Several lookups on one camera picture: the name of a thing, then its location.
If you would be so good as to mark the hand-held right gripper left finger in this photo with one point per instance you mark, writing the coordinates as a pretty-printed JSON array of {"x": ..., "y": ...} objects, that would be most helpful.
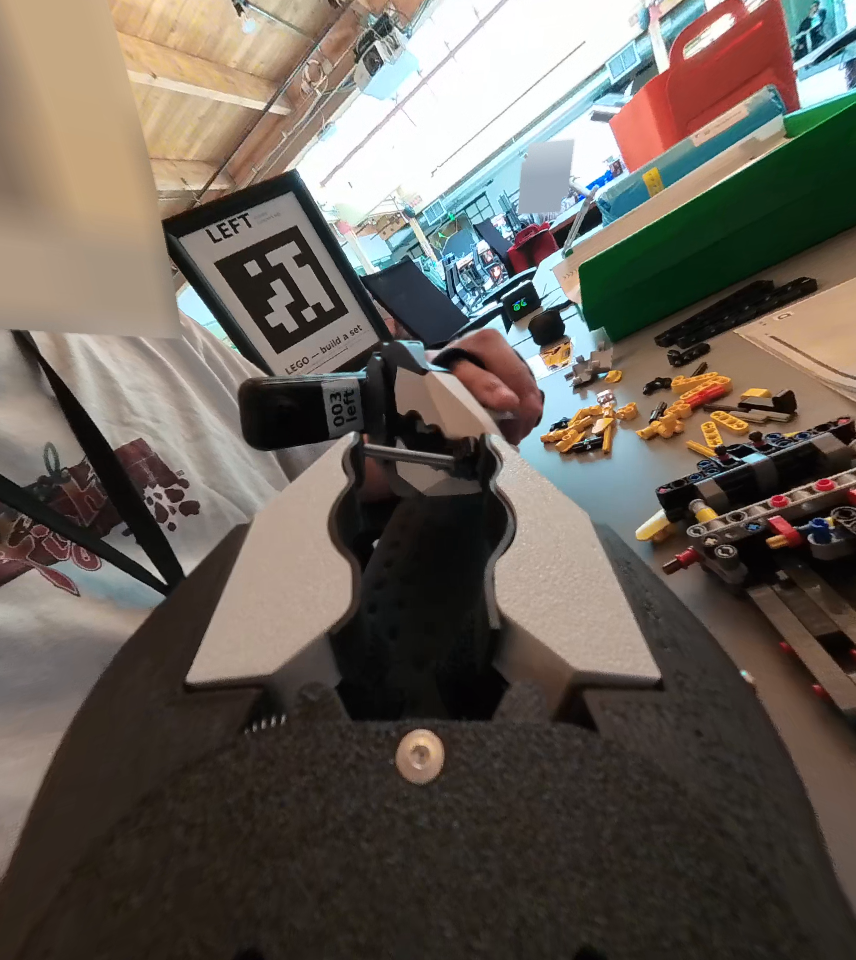
[{"x": 278, "y": 592}]

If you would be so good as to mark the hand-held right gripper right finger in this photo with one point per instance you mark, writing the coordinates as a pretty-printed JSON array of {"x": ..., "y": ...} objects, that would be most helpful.
[{"x": 570, "y": 592}]

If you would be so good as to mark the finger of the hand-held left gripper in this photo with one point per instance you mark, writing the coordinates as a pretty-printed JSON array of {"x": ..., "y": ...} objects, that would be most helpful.
[
  {"x": 428, "y": 480},
  {"x": 443, "y": 405}
]

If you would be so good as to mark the grey lego axle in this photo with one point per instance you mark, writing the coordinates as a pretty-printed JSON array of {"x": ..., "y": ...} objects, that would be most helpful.
[{"x": 405, "y": 454}]

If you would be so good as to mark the grey lego panel piece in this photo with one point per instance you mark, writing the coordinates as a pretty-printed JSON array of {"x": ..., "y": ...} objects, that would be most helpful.
[{"x": 593, "y": 364}]

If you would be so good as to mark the scattered yellow lego pieces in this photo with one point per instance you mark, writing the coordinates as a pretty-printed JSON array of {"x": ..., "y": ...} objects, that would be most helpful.
[{"x": 675, "y": 412}]

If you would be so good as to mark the partly built lego car chassis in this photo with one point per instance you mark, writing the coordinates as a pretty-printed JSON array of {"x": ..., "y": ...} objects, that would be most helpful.
[{"x": 787, "y": 525}]

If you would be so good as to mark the short black lego beam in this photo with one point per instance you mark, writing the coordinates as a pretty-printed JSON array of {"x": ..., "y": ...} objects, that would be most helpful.
[{"x": 688, "y": 354}]

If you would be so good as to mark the long black lego beam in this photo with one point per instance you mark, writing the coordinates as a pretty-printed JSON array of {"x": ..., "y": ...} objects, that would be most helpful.
[
  {"x": 765, "y": 296},
  {"x": 705, "y": 319}
]

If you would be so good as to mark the person's left hand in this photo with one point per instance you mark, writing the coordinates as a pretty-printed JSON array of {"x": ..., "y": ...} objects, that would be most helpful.
[{"x": 510, "y": 375}]

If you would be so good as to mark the black perforated chair back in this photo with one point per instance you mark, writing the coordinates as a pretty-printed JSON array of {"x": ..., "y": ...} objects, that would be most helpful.
[{"x": 420, "y": 600}]

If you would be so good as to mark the clear bag with yellow pieces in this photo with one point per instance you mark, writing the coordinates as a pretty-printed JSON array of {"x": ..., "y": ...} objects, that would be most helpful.
[{"x": 557, "y": 354}]

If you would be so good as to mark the small black device green display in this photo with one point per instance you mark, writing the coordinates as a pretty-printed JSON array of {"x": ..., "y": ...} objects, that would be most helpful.
[{"x": 520, "y": 304}]

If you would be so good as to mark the black framed marker sign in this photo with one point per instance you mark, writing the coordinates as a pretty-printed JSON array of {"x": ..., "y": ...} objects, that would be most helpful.
[{"x": 278, "y": 285}]

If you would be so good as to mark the small black round device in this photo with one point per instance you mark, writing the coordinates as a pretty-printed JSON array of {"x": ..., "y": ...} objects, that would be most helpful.
[{"x": 548, "y": 326}]

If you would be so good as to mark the red backpack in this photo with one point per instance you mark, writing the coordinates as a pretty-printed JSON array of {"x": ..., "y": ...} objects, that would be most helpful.
[{"x": 529, "y": 251}]

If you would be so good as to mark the flat white paper bag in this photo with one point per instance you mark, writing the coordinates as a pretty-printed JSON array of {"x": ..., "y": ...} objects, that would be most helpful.
[{"x": 585, "y": 262}]

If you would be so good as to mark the white desk lamp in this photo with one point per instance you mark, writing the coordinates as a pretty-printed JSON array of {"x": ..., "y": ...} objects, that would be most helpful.
[{"x": 578, "y": 217}]

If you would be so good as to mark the green plastic bin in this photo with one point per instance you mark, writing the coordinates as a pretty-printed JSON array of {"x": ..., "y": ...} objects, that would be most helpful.
[{"x": 735, "y": 247}]

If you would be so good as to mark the blue wrapped package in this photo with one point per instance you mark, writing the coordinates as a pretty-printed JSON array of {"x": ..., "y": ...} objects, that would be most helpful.
[{"x": 682, "y": 165}]

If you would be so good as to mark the open instruction booklet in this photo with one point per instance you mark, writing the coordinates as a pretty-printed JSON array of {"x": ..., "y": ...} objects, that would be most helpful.
[{"x": 847, "y": 345}]

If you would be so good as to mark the red carrying case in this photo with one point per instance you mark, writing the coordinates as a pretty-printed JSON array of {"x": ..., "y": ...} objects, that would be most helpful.
[{"x": 697, "y": 82}]

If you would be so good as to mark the ceiling mounted camera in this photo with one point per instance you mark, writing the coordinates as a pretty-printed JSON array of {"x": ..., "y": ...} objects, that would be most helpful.
[{"x": 379, "y": 52}]

